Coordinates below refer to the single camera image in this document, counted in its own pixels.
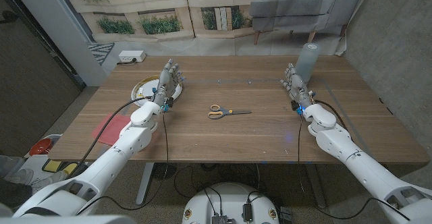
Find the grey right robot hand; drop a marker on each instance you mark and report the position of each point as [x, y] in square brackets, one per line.
[298, 87]

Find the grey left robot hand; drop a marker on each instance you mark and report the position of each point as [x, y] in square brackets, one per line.
[168, 82]

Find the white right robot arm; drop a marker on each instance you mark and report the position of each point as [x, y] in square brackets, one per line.
[354, 156]

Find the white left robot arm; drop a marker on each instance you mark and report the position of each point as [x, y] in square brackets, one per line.
[111, 156]

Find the white paper plate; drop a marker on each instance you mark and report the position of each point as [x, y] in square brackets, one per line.
[145, 89]

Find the pink plastic tray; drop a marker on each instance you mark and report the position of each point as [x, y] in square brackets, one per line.
[114, 131]

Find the frosted plastic bottle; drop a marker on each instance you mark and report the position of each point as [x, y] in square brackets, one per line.
[308, 63]

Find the white power strip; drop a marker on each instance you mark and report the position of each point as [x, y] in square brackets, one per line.
[131, 56]

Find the black round ribbed object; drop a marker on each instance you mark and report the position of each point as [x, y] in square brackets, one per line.
[164, 171]

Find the white table leg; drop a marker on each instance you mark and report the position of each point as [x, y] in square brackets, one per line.
[145, 183]

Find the dark table leg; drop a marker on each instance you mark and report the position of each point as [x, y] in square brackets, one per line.
[317, 190]

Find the small black box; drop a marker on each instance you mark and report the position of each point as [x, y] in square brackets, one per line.
[286, 214]

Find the yellow black foot pedal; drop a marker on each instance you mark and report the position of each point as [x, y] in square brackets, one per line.
[70, 168]
[52, 165]

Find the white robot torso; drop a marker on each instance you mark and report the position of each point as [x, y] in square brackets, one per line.
[229, 200]

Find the black power adapter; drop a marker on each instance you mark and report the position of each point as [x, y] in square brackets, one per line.
[247, 213]

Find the red bowl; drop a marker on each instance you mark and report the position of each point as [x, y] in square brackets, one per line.
[40, 147]

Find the white sneaker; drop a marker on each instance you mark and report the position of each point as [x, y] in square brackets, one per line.
[47, 183]
[18, 176]

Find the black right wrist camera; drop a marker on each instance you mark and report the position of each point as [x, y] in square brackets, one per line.
[295, 106]

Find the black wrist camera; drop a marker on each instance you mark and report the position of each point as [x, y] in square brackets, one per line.
[168, 102]
[295, 106]

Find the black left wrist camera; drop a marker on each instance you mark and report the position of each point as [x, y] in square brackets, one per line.
[168, 102]

